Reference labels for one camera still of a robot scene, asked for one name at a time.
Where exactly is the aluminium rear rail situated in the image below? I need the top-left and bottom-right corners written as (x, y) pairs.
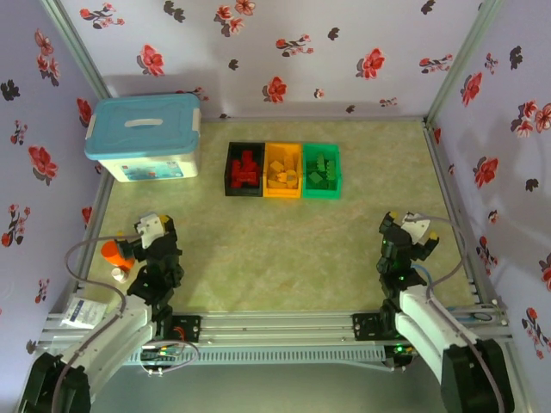
top-left (201, 116), bottom-right (428, 125)

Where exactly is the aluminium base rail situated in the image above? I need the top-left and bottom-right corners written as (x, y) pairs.
top-left (38, 311), bottom-right (513, 345)

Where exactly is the blue lidded storage box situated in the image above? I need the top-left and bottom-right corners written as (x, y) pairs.
top-left (84, 93), bottom-right (202, 184)

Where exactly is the left base grey cable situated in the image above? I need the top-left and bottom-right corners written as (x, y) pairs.
top-left (138, 339), bottom-right (200, 379)

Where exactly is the aluminium frame post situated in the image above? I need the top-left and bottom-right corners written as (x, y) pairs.
top-left (40, 0), bottom-right (112, 99)
top-left (424, 0), bottom-right (508, 126)

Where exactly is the grey slotted cable duct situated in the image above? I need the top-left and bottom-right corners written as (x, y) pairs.
top-left (124, 346), bottom-right (387, 367)

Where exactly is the blue tube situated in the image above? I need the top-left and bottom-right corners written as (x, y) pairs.
top-left (412, 264), bottom-right (477, 324)

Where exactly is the controller circuit board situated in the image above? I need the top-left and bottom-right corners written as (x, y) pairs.
top-left (140, 346), bottom-right (182, 363)
top-left (385, 342), bottom-right (418, 372)

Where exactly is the left controller circuit board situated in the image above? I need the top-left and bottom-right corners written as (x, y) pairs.
top-left (140, 346), bottom-right (182, 363)

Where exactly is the white paper packet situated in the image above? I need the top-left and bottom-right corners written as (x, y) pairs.
top-left (64, 296), bottom-right (108, 330)

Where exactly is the orange plastic cup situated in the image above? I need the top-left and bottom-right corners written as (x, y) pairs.
top-left (100, 239), bottom-right (135, 270)

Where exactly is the right base grey cable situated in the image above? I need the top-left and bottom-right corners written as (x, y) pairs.
top-left (344, 343), bottom-right (414, 373)

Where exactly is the aluminium side rail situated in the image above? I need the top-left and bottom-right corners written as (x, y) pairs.
top-left (46, 171), bottom-right (116, 317)
top-left (423, 120), bottom-right (500, 311)

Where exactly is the yellow plastic bin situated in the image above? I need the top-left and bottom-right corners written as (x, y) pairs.
top-left (262, 141), bottom-right (304, 200)

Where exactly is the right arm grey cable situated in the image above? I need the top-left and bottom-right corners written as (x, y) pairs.
top-left (408, 214), bottom-right (507, 413)

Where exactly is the right controller circuit board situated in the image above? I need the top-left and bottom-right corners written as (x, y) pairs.
top-left (385, 342), bottom-right (418, 372)

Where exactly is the green plastic bin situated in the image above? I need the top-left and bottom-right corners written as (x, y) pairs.
top-left (300, 143), bottom-right (344, 200)

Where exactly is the black plastic bin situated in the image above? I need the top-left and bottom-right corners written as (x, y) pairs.
top-left (223, 141), bottom-right (266, 198)

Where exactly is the base grey cable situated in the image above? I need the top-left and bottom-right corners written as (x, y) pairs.
top-left (344, 343), bottom-right (414, 373)
top-left (138, 339), bottom-right (200, 379)

